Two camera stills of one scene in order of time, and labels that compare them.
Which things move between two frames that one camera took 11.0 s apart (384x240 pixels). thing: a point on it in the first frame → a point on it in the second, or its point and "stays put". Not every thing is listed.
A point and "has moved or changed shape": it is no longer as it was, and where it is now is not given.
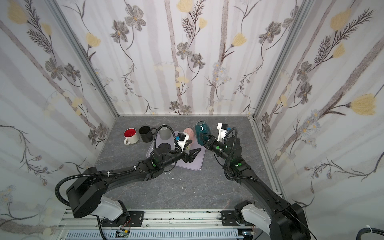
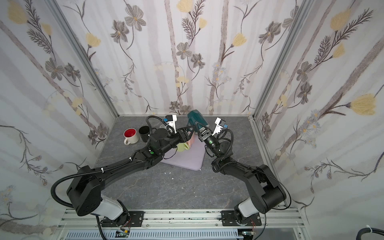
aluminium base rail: (159, 220) stays put
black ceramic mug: (146, 133) stays put
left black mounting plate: (136, 218) stays put
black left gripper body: (185, 154) → (185, 132)
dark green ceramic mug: (203, 132) has moved or changed shape
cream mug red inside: (131, 135) stays put
